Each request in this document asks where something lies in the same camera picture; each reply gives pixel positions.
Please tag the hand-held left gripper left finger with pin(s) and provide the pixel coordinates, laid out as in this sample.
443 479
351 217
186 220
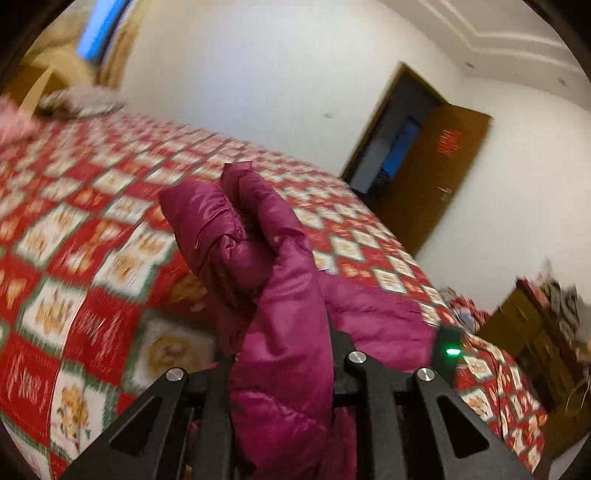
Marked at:
194 415

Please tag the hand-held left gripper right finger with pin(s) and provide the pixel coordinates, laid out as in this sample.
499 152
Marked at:
378 406

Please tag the magenta hooded down jacket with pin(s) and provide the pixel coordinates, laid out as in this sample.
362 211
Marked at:
277 300

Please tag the pile of clothes on floor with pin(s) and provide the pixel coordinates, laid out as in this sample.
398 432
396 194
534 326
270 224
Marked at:
464 311

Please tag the wooden cabinet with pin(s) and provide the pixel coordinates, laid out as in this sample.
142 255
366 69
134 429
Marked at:
531 350

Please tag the clutter on cabinet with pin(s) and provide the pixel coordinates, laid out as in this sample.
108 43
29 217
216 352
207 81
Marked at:
561 300

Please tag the brown wooden door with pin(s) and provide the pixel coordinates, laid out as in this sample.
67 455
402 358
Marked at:
429 194

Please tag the red checkered bear bedspread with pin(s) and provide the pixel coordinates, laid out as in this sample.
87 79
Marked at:
83 240

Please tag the red paper door decoration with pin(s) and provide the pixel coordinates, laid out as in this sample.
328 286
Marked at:
449 143

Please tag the striped pillow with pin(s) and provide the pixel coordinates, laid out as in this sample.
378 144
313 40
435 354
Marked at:
81 100

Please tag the folded pink floral quilt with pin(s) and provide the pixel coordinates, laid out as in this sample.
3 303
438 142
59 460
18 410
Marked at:
14 122

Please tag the wooden bed headboard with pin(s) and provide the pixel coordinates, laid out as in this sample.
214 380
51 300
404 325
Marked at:
39 87

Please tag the narrow beige floral curtain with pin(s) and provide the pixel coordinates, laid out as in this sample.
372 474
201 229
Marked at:
122 50

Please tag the brown door frame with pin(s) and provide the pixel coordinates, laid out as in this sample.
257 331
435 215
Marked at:
369 138

